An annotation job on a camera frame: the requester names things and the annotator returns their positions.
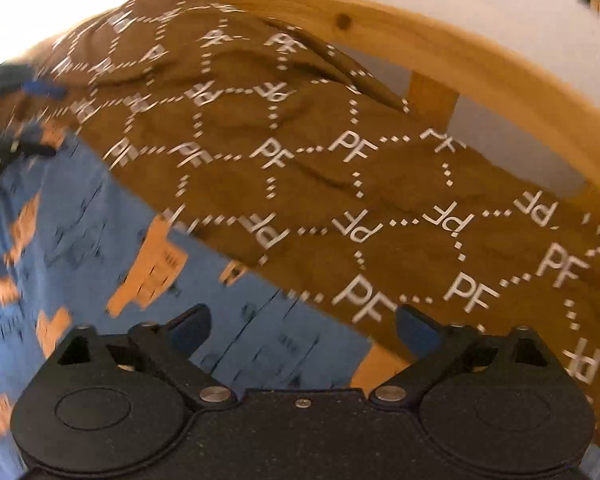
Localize wooden bed frame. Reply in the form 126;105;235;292
220;0;600;194

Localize blue patterned pyjama pants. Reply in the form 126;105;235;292
0;136;372;479

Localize brown PF patterned blanket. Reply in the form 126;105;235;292
0;0;600;386

